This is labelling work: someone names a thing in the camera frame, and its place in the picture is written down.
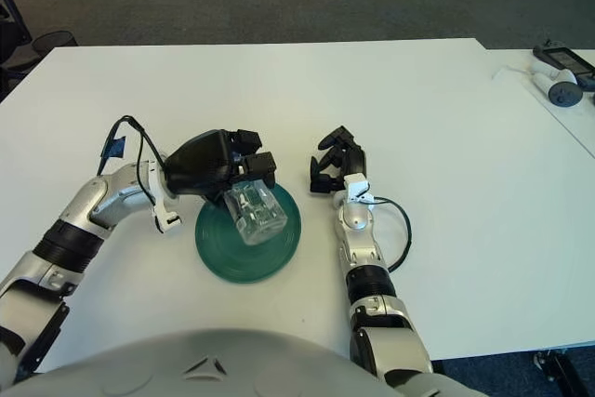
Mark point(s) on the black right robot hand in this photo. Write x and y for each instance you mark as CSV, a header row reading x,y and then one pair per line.
x,y
355,160

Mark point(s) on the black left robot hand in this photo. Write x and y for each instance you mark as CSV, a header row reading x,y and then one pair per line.
x,y
200,164

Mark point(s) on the clear plastic bottle blue cap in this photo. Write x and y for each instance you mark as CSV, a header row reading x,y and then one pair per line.
x,y
255,215

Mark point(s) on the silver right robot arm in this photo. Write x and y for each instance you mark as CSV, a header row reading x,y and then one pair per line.
x,y
362,243

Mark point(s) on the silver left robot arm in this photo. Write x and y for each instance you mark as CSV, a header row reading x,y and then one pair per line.
x,y
88,202

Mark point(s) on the green round plate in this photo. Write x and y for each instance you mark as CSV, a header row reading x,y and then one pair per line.
x,y
223,253

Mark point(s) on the silver robot torso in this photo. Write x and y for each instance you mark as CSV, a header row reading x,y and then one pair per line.
x,y
209,364

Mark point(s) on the white grey controller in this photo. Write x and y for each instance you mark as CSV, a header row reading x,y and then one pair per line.
x,y
564,92

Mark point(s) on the black office chair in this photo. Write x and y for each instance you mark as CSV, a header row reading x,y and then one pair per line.
x,y
9,34

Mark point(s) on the black handheld device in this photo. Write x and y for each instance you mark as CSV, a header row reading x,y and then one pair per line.
x,y
564,60

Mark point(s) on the black wheeled stand base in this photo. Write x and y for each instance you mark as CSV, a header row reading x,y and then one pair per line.
x,y
560,369

